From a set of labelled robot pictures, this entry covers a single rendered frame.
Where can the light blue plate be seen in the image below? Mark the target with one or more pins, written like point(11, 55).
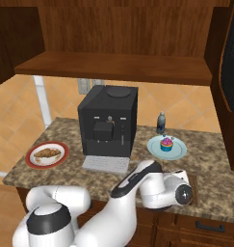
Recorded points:
point(177, 150)

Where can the black coffee machine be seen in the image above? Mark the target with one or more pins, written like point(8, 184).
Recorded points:
point(105, 125)

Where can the wooden cabinet door with mesh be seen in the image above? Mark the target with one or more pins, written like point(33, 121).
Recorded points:
point(229, 80)
point(12, 41)

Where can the brown croissant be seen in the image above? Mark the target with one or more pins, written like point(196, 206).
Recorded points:
point(47, 152)

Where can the open wooden wall cabinet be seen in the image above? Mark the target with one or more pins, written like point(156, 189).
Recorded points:
point(121, 38)

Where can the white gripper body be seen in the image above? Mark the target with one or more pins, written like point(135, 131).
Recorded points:
point(176, 177)

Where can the grey blue bottle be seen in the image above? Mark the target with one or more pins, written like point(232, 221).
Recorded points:
point(161, 123)

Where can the pink blue cupcake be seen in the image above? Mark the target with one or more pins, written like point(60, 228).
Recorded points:
point(166, 144)

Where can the white window frame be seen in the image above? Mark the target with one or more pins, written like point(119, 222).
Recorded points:
point(43, 99)

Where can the red rimmed white plate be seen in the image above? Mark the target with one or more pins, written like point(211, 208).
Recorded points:
point(31, 158)

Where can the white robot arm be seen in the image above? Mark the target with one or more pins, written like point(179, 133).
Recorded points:
point(109, 212)

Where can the grey wall outlet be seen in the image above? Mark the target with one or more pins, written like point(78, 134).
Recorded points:
point(83, 86)

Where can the wooden drawer front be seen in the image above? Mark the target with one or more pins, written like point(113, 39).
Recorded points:
point(205, 236)

